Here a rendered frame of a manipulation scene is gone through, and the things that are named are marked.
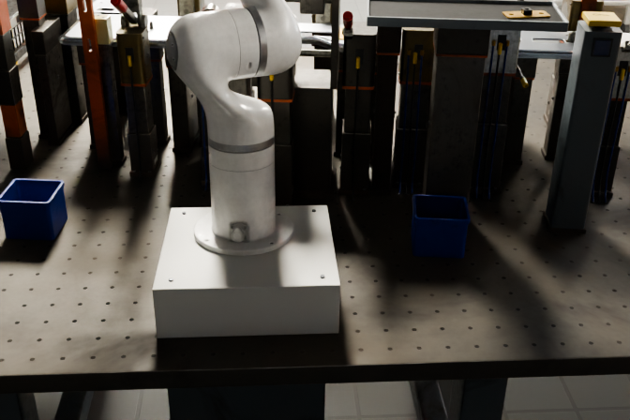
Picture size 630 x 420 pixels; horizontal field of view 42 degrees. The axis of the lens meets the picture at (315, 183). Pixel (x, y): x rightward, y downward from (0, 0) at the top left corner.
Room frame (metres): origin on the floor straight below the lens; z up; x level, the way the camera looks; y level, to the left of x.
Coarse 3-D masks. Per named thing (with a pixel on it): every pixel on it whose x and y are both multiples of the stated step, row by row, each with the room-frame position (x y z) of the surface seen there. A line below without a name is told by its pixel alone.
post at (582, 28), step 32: (576, 32) 1.55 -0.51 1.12; (608, 32) 1.48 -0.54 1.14; (576, 64) 1.51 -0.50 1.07; (608, 64) 1.48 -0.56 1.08; (576, 96) 1.48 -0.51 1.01; (608, 96) 1.48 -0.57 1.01; (576, 128) 1.48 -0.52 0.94; (576, 160) 1.48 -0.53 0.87; (576, 192) 1.48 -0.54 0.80; (576, 224) 1.48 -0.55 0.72
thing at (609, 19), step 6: (582, 12) 1.54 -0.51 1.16; (588, 12) 1.54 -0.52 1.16; (594, 12) 1.54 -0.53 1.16; (600, 12) 1.54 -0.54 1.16; (606, 12) 1.54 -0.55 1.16; (612, 12) 1.54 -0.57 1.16; (588, 18) 1.50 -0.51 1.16; (594, 18) 1.50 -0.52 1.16; (600, 18) 1.50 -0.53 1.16; (606, 18) 1.50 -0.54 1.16; (612, 18) 1.50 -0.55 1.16; (618, 18) 1.50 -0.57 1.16; (588, 24) 1.49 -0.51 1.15; (594, 24) 1.49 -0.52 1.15; (600, 24) 1.49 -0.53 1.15; (606, 24) 1.48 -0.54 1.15; (612, 24) 1.48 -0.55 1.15; (618, 24) 1.48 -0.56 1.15
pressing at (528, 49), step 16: (112, 16) 2.00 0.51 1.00; (160, 16) 2.00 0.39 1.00; (176, 16) 2.00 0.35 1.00; (80, 32) 1.87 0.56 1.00; (112, 32) 1.87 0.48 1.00; (160, 32) 1.87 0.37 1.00; (304, 32) 1.90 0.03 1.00; (320, 32) 1.90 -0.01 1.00; (528, 32) 1.91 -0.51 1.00; (544, 32) 1.91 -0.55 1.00; (560, 32) 1.91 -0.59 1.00; (528, 48) 1.79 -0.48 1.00; (544, 48) 1.79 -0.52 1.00; (560, 48) 1.80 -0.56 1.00
